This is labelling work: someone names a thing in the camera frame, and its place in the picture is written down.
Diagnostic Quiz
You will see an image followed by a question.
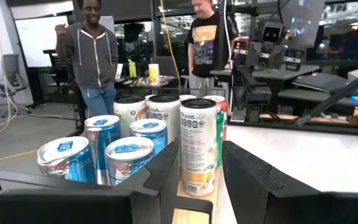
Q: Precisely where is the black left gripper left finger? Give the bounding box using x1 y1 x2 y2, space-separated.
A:
0 140 180 224

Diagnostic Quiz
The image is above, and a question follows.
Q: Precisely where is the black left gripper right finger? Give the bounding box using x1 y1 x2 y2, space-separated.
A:
221 140 358 224

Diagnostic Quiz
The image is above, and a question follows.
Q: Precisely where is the blue silver Red Bull can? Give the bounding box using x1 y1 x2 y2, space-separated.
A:
104 136 155 187
37 136 96 185
84 114 122 185
129 118 169 156

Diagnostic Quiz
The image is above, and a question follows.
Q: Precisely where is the green soda can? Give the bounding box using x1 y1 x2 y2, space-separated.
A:
215 110 224 168

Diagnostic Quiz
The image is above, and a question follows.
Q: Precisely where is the red Fanta can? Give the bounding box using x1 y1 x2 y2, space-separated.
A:
202 95 229 141

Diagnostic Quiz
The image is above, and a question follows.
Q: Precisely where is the white glossy table mat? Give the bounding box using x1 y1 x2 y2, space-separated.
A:
214 124 358 224

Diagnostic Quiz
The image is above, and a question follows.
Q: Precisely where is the black laptop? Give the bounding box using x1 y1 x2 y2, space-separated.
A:
292 72 349 93

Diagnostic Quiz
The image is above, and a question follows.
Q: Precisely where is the dark background table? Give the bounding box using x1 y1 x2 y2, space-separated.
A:
113 76 181 97

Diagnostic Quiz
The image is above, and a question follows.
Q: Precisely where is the grey background desk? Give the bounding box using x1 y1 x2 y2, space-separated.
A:
209 63 320 82

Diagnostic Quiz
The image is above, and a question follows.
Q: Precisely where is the grey office chair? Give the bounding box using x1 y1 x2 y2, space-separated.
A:
0 54 33 118

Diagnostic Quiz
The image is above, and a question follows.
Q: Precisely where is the white plate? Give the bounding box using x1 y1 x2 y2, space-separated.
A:
144 77 170 88

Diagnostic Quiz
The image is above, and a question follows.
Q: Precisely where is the yellow green bottle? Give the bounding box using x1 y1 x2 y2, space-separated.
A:
128 58 137 79

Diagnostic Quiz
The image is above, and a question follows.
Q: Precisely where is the person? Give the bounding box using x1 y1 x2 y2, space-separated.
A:
54 0 120 118
186 0 241 99

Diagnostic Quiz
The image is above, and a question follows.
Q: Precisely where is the yellow white cup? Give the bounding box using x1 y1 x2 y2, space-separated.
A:
148 63 160 85

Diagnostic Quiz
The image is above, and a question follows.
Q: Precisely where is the grey background robot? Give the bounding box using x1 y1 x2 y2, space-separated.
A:
231 18 306 72

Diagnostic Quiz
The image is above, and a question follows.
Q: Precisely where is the black office chair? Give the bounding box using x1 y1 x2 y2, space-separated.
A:
150 55 180 79

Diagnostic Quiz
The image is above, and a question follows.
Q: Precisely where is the large white board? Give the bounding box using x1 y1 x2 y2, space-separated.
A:
13 14 71 68

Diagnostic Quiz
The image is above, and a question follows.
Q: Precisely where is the wooden shelf with black frame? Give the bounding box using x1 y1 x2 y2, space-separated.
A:
0 166 222 224

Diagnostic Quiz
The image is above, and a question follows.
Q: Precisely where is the yellow floor cable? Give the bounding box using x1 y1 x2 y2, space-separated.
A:
0 150 39 169

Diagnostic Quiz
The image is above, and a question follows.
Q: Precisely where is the white hanging cable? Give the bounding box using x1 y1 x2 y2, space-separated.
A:
0 0 19 126
223 0 233 70

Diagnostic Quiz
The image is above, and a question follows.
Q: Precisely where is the yellow hanging cable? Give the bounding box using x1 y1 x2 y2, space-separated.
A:
158 0 182 94

